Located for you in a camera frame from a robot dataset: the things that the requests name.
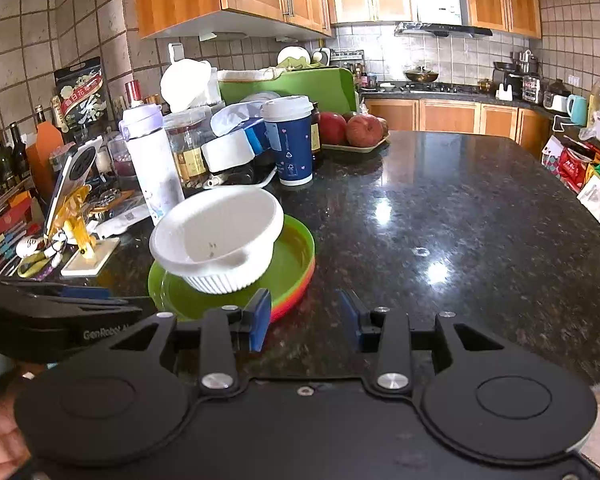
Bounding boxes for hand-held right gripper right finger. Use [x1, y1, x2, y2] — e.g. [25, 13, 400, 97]
[339, 290, 506, 393]

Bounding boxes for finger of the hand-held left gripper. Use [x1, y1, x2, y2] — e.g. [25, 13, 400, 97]
[0, 272, 157, 312]

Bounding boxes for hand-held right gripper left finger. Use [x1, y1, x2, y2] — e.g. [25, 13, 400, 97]
[109, 287, 272, 392]

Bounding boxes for red plastic plate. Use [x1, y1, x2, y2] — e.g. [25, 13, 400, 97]
[270, 272, 315, 325]

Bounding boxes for orange plastic plate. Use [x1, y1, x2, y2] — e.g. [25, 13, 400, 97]
[269, 257, 317, 317]

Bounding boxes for white plastic bowl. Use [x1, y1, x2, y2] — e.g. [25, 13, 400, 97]
[180, 220, 282, 295]
[149, 186, 285, 281]

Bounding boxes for green plastic plate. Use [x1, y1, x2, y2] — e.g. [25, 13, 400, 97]
[147, 214, 317, 322]

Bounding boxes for small white toy figure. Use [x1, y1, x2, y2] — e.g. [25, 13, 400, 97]
[15, 230, 66, 268]

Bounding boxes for yellow phone stand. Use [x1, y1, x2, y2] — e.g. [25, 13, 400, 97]
[55, 185, 122, 277]

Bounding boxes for white paper packet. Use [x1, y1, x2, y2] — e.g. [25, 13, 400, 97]
[96, 205, 153, 238]

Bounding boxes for white phone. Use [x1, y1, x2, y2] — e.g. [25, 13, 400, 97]
[44, 135, 105, 233]

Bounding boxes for orange carton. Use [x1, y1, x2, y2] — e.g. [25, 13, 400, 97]
[26, 121, 66, 201]

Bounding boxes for black takeaway tray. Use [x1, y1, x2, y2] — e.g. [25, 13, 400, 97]
[202, 162, 278, 191]

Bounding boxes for dark wine bottle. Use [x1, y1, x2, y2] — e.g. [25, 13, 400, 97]
[7, 121, 31, 181]
[0, 122, 16, 188]

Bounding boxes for white water bottle lilac lid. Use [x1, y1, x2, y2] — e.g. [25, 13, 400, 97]
[118, 103, 185, 227]

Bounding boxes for beige fruit tray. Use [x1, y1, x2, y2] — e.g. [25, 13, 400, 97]
[321, 132, 392, 154]

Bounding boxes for blue and white tissue pack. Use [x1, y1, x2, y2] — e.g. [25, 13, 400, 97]
[201, 117, 271, 173]

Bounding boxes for blue paper cup white lid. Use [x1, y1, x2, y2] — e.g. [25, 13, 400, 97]
[260, 96, 315, 187]

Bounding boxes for glass jar yellow label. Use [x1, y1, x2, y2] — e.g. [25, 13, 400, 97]
[162, 107, 213, 191]

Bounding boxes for red apple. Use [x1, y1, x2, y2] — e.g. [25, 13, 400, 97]
[346, 114, 385, 148]
[319, 111, 348, 147]

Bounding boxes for dark sauce jar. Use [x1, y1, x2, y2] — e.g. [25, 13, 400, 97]
[310, 102, 323, 156]

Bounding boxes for black printed snack bag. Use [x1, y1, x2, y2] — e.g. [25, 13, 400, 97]
[54, 56, 106, 133]

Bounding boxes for wooden base cabinets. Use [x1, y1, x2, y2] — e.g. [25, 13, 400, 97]
[362, 97, 551, 158]

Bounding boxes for green cutting board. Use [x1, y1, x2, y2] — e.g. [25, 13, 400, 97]
[217, 66, 358, 116]

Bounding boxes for gas stove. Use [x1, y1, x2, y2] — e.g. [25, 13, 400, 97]
[380, 81, 481, 95]

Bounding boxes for beige cloth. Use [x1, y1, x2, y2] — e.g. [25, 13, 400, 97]
[217, 66, 286, 82]

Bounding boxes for white plastic bag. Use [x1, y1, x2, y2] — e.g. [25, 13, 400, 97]
[160, 58, 221, 113]

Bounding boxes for wok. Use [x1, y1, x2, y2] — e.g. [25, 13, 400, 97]
[404, 66, 440, 83]

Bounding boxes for spice rack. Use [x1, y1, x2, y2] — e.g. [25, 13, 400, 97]
[330, 49, 366, 73]

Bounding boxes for patterned gift bag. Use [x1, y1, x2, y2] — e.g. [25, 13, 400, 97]
[541, 135, 563, 168]

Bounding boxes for white dish on rack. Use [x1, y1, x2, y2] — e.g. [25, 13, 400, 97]
[277, 46, 312, 67]

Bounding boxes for red package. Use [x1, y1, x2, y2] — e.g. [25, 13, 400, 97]
[555, 147, 593, 191]

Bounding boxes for white box with window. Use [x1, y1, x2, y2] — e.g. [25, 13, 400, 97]
[576, 175, 600, 231]

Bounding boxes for black coffee machine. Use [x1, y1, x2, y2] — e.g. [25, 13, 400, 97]
[492, 61, 528, 98]

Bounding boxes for clear plastic container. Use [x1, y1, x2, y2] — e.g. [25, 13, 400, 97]
[522, 75, 542, 105]

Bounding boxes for white kettle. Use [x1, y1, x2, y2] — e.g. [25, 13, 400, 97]
[542, 79, 572, 113]

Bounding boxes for range hood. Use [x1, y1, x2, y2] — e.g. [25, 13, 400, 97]
[394, 0, 493, 38]

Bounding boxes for teal mug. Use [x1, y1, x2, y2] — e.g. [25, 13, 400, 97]
[566, 94, 590, 127]

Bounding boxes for stainless steel pot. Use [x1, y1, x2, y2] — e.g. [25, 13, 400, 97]
[512, 50, 540, 75]

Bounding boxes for plastic oil bottle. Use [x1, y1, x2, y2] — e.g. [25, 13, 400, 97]
[586, 79, 600, 128]

